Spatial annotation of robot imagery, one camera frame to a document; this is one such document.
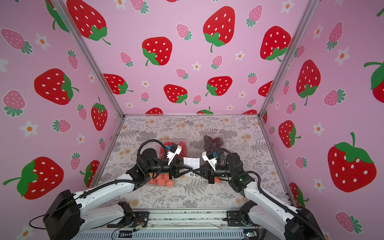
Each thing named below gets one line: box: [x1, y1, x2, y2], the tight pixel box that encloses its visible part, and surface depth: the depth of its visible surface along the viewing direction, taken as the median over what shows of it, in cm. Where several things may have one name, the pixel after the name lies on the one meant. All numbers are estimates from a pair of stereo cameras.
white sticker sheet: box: [183, 157, 200, 170], surface depth 67 cm
